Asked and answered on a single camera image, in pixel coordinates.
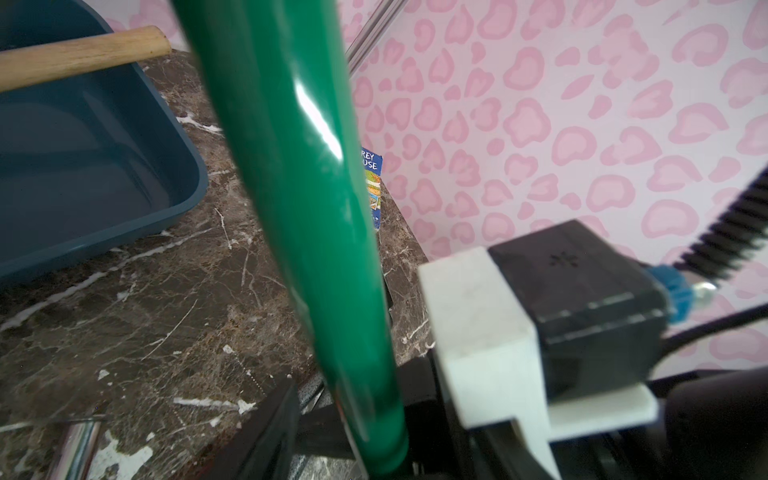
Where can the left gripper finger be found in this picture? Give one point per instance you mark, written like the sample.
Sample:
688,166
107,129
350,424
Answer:
264,447

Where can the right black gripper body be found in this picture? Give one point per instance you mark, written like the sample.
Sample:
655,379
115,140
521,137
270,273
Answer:
489,416

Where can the green hoe with red grip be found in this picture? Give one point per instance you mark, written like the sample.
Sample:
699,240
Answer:
278,80

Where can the wooden handled small hoe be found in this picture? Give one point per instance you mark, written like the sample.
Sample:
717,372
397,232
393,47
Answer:
33,65

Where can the teal plastic storage box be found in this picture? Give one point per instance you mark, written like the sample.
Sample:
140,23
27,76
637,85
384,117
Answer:
89,162

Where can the chrome tool with blue grip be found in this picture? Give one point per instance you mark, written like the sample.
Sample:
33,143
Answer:
77,447

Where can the blue treehouse paperback book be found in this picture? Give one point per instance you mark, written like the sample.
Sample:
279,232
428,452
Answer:
373,168

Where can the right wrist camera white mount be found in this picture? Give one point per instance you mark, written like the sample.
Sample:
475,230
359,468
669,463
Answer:
552,335

